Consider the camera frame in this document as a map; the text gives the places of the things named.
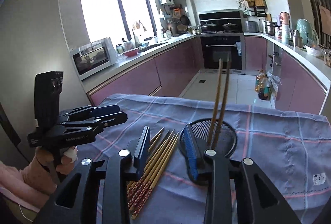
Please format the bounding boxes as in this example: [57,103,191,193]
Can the pink sleeve forearm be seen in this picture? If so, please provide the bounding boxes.
[1,162,49,213]

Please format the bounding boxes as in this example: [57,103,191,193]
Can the left hand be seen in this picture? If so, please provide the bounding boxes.
[21,146,78,195]

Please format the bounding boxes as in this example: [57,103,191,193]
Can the white microwave oven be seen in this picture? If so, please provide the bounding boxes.
[70,37,117,81]

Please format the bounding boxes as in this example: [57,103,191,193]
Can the blue plaid tablecloth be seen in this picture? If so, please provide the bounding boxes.
[74,93,331,224]

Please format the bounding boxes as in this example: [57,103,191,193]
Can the pink bowl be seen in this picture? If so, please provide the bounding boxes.
[123,48,139,57]

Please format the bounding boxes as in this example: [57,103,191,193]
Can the cooking oil bottle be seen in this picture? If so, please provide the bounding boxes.
[255,70,270,100]

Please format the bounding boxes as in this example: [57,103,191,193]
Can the black built-in oven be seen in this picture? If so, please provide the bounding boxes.
[200,34,245,73]

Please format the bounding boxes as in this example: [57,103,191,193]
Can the black range hood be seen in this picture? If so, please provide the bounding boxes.
[198,9,242,33]

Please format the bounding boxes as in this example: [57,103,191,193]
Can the steel stock pot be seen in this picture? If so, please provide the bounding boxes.
[263,20,278,36]

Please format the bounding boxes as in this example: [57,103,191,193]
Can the black camera box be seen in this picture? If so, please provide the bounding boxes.
[34,71,63,131]

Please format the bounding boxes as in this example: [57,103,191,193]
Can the black wall shelf rack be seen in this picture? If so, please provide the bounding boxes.
[237,0,267,18]

